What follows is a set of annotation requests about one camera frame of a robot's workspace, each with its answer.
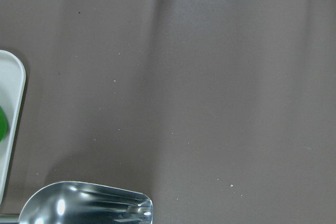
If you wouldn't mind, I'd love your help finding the steel ice scoop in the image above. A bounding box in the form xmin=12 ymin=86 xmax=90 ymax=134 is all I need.
xmin=1 ymin=181 xmax=153 ymax=223

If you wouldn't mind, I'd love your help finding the beige rectangular tray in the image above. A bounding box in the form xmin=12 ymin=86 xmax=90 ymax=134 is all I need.
xmin=1 ymin=50 xmax=26 ymax=199

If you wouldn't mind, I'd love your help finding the green lime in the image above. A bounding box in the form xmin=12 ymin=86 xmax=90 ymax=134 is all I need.
xmin=0 ymin=107 xmax=8 ymax=141

